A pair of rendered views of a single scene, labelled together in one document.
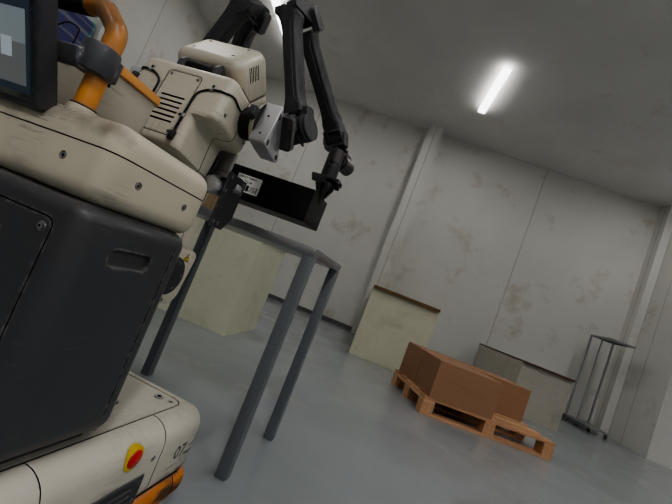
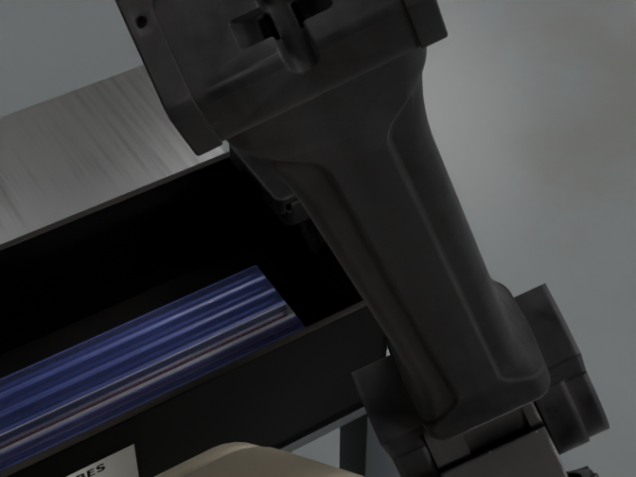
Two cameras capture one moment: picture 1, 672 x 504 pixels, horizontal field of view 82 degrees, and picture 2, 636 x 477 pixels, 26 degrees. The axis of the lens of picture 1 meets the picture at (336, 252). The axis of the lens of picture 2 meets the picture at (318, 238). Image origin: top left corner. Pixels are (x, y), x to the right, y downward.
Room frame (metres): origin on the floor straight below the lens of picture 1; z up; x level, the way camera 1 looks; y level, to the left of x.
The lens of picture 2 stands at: (0.86, 0.60, 1.63)
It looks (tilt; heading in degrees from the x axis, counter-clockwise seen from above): 46 degrees down; 314
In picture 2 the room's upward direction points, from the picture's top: straight up
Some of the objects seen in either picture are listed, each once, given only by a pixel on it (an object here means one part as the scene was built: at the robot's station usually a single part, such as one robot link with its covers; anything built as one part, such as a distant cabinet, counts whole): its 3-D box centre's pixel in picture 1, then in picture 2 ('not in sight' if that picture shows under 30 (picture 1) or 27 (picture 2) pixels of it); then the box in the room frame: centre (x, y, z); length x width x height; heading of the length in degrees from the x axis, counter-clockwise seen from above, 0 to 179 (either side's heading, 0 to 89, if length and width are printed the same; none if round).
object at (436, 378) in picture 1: (471, 394); not in sight; (3.66, -1.67, 0.23); 1.27 x 0.87 x 0.46; 94
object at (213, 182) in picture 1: (193, 179); not in sight; (1.11, 0.47, 0.84); 0.28 x 0.16 x 0.22; 76
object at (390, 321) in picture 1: (388, 324); not in sight; (6.04, -1.19, 0.45); 2.66 x 0.86 x 0.91; 173
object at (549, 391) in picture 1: (512, 380); not in sight; (6.08, -3.31, 0.36); 2.08 x 0.67 x 0.71; 173
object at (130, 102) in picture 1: (81, 93); not in sight; (0.72, 0.56, 0.87); 0.23 x 0.15 x 0.11; 76
